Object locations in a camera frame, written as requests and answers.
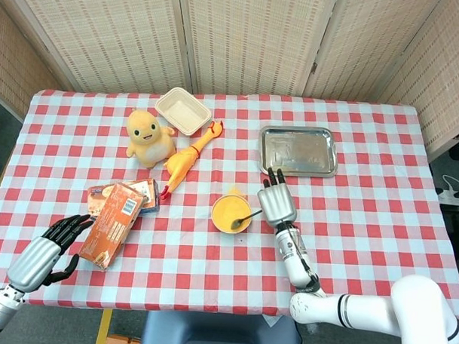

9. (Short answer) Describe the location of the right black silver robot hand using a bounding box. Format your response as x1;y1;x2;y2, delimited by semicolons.
256;166;301;228

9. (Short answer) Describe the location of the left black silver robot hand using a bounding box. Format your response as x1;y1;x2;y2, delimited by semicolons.
5;211;94;297

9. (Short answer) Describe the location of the dark metal spoon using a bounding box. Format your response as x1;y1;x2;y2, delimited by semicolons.
230;207;264;232

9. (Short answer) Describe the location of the long orange carton box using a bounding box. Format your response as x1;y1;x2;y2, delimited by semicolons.
78;180;146;272

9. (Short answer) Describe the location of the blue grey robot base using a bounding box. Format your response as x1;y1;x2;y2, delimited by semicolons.
140;310;303;344

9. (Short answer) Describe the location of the yellow bowl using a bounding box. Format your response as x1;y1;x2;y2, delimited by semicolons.
211;193;253;235

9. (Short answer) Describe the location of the rectangular metal tray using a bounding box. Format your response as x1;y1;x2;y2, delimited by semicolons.
257;124;341;180

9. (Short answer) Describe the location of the red white checkered tablecloth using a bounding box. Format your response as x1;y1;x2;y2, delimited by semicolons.
0;86;459;330

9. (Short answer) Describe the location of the yellow rubber chicken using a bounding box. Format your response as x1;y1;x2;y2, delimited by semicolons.
159;117;225;203

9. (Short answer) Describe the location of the orange floor box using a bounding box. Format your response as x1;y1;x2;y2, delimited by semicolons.
105;333;142;344

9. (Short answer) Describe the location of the blue orange snack box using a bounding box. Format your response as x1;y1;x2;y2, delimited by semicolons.
86;175;162;220

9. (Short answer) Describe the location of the beige rectangular food container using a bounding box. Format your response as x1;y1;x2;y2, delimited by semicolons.
153;85;213;137

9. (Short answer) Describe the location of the yellow plush toy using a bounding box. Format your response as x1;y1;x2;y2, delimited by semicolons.
124;108;178;170

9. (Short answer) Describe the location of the woven folding screen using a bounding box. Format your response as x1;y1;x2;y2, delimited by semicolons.
0;0;459;162

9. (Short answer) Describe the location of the white power strip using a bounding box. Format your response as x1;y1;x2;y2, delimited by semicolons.
437;189;459;207

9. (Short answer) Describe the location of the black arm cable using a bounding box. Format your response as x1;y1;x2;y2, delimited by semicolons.
283;225;323;293

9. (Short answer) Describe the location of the white power cable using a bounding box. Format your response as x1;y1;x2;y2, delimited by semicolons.
441;174;459;196

